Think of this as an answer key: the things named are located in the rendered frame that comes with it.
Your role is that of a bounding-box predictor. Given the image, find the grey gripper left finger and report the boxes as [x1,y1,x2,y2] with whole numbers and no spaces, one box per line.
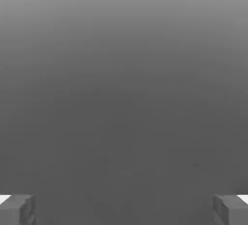
[0,194,37,225]

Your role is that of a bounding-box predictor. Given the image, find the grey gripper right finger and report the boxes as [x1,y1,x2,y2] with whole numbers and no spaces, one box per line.
[212,194,248,225]

